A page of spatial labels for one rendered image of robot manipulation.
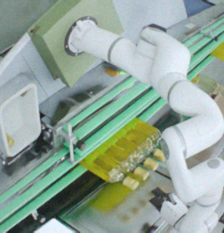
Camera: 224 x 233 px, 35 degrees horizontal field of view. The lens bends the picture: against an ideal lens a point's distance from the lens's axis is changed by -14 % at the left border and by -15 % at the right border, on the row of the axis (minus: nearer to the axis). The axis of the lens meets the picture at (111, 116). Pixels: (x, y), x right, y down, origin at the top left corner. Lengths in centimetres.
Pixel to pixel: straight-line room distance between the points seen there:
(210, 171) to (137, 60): 40
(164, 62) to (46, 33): 37
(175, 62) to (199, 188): 33
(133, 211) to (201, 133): 59
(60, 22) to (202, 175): 63
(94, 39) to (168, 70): 29
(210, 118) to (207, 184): 16
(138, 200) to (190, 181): 59
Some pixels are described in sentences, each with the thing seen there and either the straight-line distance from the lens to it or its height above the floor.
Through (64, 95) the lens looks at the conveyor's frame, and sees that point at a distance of 140.
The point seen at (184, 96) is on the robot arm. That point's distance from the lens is 90.
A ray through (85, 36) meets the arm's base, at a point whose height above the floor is 89.
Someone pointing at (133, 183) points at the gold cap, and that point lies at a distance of 129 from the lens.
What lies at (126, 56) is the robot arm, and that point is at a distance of 109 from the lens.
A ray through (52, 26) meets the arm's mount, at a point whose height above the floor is 84.
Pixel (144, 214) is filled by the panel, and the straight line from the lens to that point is 137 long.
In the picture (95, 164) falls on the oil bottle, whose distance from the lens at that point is 133.
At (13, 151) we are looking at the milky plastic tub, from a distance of 125.
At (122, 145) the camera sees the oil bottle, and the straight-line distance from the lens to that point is 139.
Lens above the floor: 160
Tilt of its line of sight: 28 degrees down
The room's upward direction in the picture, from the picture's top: 119 degrees clockwise
